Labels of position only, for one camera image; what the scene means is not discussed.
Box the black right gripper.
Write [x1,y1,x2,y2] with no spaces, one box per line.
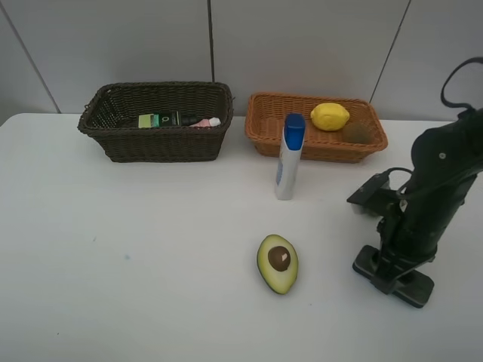
[371,205,445,295]

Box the dark felt board eraser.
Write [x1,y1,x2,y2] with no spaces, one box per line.
[352,245,435,308]

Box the brown kiwi fruit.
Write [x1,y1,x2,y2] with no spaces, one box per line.
[342,122,372,145]

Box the halved avocado with pit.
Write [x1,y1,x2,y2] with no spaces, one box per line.
[257,235,299,295]

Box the yellow lemon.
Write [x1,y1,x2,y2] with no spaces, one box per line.
[310,103,350,132]

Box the white bottle blue cap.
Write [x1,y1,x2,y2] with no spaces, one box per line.
[275,113,306,201]

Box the pink bottle white cap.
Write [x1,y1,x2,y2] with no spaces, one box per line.
[190,118,221,127]

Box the dark green pump bottle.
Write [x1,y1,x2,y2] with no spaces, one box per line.
[137,111,199,129]

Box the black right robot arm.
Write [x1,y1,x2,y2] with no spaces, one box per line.
[371,94,482,294]

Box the orange wicker basket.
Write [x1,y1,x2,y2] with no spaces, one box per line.
[245,92,388,163]

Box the dark brown wicker basket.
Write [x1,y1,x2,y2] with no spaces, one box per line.
[78,81,233,163]

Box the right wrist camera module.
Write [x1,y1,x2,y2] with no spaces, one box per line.
[346,167,412,217]

